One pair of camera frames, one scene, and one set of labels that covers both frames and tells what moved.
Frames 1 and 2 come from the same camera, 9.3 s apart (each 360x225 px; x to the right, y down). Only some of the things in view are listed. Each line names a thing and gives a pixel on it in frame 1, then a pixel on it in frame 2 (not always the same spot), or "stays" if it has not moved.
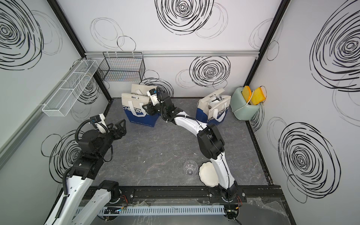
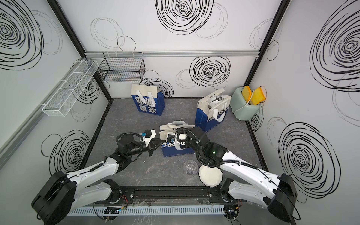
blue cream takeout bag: [213, 108] stays
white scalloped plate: [207, 174] stays
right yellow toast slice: [257, 96] stays
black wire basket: [122, 66] stays
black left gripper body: [108, 139] to [149, 149]
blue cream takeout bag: [132, 105] to [169, 149]
